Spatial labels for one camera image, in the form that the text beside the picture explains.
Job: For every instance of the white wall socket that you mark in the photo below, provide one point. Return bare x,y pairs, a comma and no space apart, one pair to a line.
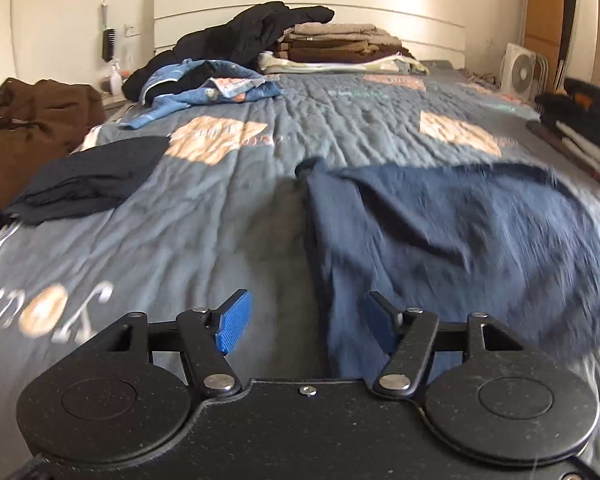
132,29

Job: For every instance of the white box fan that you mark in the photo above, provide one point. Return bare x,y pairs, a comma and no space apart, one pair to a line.
520,70

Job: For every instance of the light blue printed garment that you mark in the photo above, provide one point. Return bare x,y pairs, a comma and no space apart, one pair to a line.
215,90

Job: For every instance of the stack of folded dark clothes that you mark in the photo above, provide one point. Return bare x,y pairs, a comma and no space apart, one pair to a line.
580,110

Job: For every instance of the navy t-shirt with yellow print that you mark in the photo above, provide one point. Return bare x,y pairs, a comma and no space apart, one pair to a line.
430,240

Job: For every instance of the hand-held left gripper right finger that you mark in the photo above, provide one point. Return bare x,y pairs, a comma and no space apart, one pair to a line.
380,320

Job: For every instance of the black hairbrush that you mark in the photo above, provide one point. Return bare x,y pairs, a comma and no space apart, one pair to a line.
109,45

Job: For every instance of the dark narrow panel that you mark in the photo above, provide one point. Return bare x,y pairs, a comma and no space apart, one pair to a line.
570,20

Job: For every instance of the grey pillow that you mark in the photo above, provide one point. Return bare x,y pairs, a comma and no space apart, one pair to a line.
436,66

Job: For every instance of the brown cardboard sheet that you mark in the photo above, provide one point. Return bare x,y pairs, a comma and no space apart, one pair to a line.
542,10

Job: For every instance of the brown hooded jacket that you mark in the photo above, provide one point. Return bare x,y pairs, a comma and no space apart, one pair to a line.
30,130

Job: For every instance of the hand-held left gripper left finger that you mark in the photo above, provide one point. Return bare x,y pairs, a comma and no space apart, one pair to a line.
235,320

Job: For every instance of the white headboard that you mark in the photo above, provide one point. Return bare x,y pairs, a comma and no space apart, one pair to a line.
380,5

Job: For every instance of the white bedside table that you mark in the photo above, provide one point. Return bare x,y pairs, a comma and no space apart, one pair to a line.
115,101

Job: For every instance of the stack of folded brown clothes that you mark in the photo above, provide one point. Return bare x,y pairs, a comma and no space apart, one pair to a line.
330,45

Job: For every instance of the white spray bottle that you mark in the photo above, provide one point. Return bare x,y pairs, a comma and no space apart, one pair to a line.
115,80

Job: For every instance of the folded black pants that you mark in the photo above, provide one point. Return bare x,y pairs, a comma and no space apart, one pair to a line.
90,180

